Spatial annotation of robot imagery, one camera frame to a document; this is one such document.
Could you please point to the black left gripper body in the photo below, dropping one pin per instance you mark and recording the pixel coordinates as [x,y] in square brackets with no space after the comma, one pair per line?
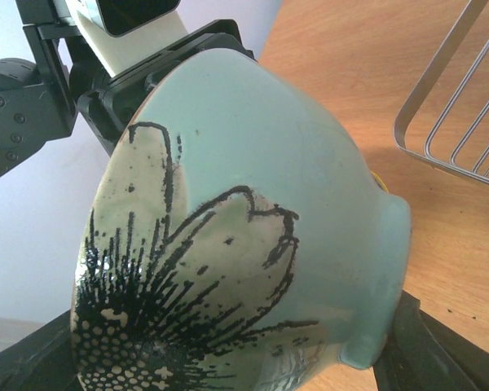
[109,103]

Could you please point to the celadon green flower bowl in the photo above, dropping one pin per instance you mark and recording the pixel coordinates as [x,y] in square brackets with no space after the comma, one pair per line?
[237,241]

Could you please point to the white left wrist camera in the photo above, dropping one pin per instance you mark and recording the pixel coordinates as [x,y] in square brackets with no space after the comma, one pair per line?
[123,33]

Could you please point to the chrome wire dish rack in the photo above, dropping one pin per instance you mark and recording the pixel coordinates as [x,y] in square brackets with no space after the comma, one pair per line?
[444,122]

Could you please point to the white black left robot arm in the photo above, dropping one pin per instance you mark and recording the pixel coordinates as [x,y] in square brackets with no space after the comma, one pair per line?
[38,96]

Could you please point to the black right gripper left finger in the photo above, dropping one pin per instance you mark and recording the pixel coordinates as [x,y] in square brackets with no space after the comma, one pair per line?
[43,360]

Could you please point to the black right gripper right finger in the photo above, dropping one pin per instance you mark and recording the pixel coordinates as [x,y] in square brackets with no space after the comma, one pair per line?
[423,354]

